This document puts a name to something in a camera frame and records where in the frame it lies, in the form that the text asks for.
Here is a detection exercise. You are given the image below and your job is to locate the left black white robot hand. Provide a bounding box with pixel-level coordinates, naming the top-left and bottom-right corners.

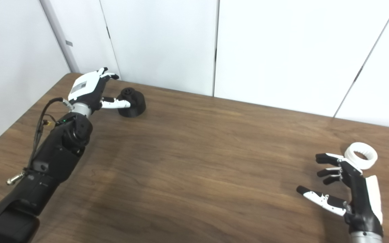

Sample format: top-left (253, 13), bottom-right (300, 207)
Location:
top-left (68, 67), bottom-right (132, 112)

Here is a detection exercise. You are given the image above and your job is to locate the white ribbed plastic ring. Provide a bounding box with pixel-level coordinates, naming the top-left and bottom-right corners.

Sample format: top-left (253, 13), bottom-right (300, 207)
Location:
top-left (344, 142), bottom-right (378, 170)

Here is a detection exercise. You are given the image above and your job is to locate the left arm thin wire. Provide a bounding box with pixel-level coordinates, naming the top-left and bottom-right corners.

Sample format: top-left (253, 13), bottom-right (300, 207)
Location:
top-left (41, 114), bottom-right (60, 129)

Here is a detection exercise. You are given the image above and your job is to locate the round black plastic part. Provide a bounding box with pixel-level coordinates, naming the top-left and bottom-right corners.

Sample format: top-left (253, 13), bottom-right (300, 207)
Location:
top-left (117, 87), bottom-right (146, 118)

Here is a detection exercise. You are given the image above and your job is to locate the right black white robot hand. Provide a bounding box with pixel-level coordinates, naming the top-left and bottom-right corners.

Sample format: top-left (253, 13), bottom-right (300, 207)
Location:
top-left (296, 153), bottom-right (384, 237)

